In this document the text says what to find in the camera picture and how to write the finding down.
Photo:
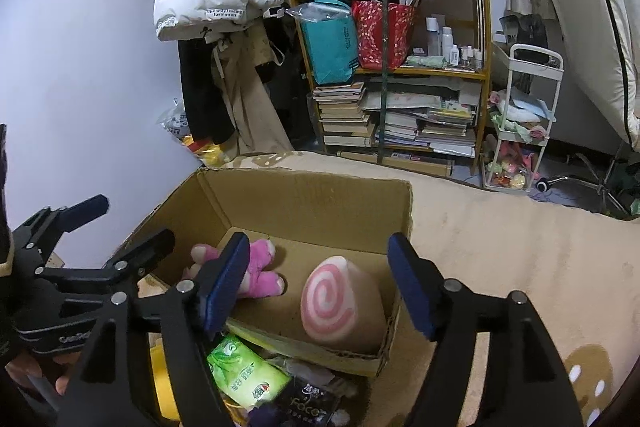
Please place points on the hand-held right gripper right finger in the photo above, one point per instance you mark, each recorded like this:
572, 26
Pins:
412, 292

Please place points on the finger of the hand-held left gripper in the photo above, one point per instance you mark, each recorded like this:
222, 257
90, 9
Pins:
142, 252
75, 213

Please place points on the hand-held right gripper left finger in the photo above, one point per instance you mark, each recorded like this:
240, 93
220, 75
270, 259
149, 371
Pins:
227, 287

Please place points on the green tissue pack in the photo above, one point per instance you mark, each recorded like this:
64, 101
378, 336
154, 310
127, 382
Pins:
245, 372

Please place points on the person's left hand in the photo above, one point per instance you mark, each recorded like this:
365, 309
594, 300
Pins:
30, 369

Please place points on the pink plush toy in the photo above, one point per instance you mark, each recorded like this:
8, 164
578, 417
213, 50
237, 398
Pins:
262, 277

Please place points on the pink swirl roll plush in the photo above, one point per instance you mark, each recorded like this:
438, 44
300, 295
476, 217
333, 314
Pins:
340, 302

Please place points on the yellow round object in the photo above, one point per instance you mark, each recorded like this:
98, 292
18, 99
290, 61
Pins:
162, 382

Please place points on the long cardboard box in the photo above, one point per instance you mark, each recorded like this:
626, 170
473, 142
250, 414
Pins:
400, 163

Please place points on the plastic bag with yellow contents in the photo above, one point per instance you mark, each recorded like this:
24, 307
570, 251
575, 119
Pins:
175, 122

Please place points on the black packet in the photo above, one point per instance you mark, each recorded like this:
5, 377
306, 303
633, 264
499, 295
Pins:
305, 407

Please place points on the black hanging garment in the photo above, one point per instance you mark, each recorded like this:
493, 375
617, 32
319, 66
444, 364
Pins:
200, 97

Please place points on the pile of magazines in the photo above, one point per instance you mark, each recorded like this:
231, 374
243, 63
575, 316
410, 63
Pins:
440, 122

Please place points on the beige hanging trousers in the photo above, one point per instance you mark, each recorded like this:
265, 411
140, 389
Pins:
250, 107

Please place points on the stack of books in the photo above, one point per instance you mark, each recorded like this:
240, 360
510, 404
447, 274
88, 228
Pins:
345, 117

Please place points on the office chair base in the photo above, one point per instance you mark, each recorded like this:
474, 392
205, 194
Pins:
600, 179

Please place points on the pale green pouch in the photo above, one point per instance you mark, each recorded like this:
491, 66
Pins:
425, 61

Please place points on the green pole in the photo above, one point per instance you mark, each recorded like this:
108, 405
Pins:
384, 57

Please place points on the white trolley cart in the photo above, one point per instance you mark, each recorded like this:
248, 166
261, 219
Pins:
520, 77

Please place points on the group of cosmetic bottles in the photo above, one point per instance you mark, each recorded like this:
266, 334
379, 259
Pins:
447, 44

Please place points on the red patterned gift bag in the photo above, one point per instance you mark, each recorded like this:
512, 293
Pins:
382, 37

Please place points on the teal paper bag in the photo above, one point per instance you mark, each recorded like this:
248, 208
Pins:
327, 47

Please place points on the black printed bag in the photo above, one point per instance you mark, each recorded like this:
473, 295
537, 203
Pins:
525, 29

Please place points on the white pillow with black piping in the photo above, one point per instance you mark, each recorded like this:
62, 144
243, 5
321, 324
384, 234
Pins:
590, 17

